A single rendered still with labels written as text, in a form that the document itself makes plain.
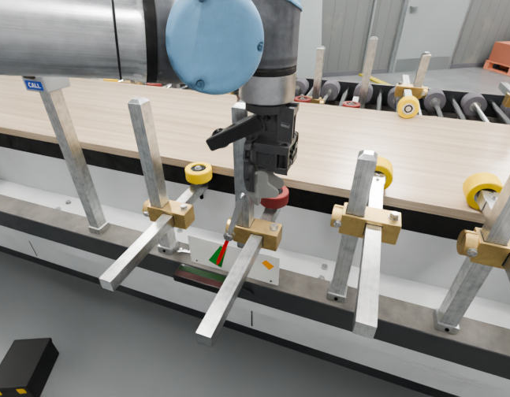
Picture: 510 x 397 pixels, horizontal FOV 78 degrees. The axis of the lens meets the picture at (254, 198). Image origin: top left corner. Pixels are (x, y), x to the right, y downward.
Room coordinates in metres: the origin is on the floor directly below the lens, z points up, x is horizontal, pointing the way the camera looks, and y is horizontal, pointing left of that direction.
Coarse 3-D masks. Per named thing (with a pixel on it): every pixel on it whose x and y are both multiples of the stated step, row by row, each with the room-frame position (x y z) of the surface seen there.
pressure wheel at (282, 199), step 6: (282, 192) 0.69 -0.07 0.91; (288, 192) 0.70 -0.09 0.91; (264, 198) 0.68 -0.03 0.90; (270, 198) 0.67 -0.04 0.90; (276, 198) 0.67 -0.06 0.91; (282, 198) 0.67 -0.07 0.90; (288, 198) 0.69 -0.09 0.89; (264, 204) 0.68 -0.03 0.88; (270, 204) 0.67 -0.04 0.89; (276, 204) 0.67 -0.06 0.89; (282, 204) 0.67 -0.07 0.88
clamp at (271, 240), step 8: (256, 224) 0.60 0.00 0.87; (264, 224) 0.60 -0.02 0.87; (280, 224) 0.60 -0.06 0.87; (240, 232) 0.59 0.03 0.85; (248, 232) 0.59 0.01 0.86; (256, 232) 0.58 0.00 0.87; (264, 232) 0.57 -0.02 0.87; (272, 232) 0.57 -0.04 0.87; (280, 232) 0.59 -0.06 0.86; (240, 240) 0.59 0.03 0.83; (264, 240) 0.57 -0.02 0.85; (272, 240) 0.56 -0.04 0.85; (280, 240) 0.59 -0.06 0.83; (264, 248) 0.57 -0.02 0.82; (272, 248) 0.56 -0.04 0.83
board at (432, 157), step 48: (0, 96) 1.57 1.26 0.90; (96, 96) 1.57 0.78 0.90; (144, 96) 1.57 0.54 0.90; (192, 96) 1.57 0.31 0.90; (96, 144) 1.01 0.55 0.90; (192, 144) 1.01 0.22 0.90; (336, 144) 1.01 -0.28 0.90; (384, 144) 1.01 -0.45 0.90; (432, 144) 1.01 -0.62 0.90; (480, 144) 1.01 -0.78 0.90; (336, 192) 0.73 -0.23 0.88; (384, 192) 0.70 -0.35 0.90; (432, 192) 0.70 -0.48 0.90
